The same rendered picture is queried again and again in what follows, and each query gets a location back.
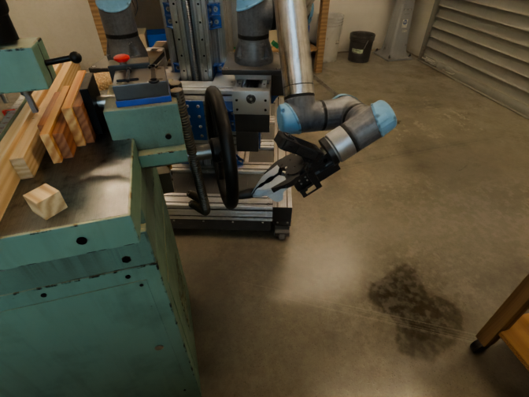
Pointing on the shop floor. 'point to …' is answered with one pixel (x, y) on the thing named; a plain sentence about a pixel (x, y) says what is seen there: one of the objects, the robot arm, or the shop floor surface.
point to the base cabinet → (105, 331)
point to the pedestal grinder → (397, 32)
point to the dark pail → (360, 46)
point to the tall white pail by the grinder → (334, 21)
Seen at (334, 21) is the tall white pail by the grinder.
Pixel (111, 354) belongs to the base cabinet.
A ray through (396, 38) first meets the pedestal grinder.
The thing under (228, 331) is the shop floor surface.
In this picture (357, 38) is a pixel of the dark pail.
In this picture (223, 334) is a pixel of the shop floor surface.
